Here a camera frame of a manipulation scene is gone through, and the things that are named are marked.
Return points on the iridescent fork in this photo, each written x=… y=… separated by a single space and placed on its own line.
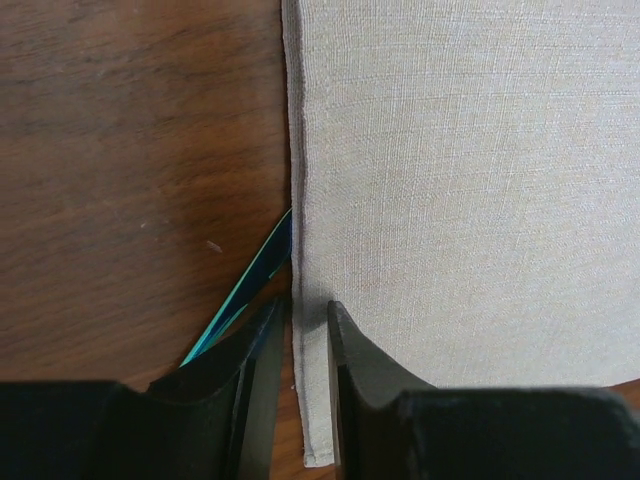
x=271 y=256

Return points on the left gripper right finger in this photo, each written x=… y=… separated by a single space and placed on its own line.
x=390 y=424

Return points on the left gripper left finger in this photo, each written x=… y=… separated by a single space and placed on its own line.
x=213 y=418

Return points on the beige cloth napkin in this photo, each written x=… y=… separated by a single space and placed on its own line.
x=465 y=180

